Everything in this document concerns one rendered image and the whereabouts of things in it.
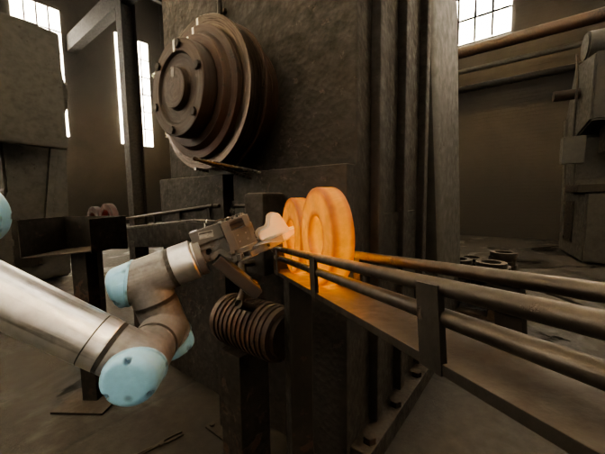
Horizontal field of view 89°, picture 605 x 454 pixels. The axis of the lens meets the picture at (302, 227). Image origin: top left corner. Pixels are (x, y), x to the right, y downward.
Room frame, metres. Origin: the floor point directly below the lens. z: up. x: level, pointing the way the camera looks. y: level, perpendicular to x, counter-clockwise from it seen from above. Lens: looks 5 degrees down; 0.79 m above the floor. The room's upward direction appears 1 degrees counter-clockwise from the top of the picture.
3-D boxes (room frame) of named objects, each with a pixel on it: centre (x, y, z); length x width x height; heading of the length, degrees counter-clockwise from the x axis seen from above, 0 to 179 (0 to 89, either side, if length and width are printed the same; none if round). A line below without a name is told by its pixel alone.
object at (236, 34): (1.06, 0.30, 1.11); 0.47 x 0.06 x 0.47; 52
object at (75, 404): (1.17, 0.86, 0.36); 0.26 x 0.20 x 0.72; 87
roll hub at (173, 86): (0.98, 0.36, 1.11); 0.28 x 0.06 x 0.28; 52
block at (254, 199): (0.92, 0.11, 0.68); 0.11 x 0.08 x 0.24; 142
